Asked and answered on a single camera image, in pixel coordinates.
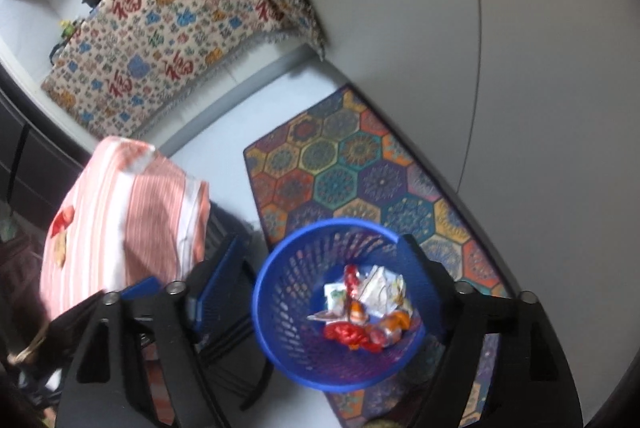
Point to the orange brown foil wrapper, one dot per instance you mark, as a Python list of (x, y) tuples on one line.
[(357, 312)]

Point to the orange striped tablecloth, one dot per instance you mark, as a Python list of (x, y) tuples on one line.
[(140, 218)]

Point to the yellow white snack wrapper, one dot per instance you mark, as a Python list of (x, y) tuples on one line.
[(385, 288)]

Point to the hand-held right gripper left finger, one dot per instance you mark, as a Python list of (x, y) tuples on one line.
[(220, 273)]

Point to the dark cabinet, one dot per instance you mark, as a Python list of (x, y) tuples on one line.
[(35, 157)]

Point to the red sausage wrapper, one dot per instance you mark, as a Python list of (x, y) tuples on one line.
[(351, 280)]

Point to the red plastic bag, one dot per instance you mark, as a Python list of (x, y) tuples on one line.
[(347, 335)]

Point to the hexagon patterned rug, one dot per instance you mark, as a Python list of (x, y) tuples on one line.
[(350, 167)]

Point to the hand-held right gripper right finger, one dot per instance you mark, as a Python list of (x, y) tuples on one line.
[(425, 273)]

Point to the blue plastic basket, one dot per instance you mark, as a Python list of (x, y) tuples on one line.
[(290, 308)]

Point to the white orange snack wrapper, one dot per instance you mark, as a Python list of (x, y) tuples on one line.
[(396, 320)]

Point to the tan wrapper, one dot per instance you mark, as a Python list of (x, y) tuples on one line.
[(60, 250)]

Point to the small red wrapper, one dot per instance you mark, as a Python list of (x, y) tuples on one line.
[(62, 223)]

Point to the green white milk carton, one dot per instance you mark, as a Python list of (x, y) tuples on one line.
[(334, 295)]

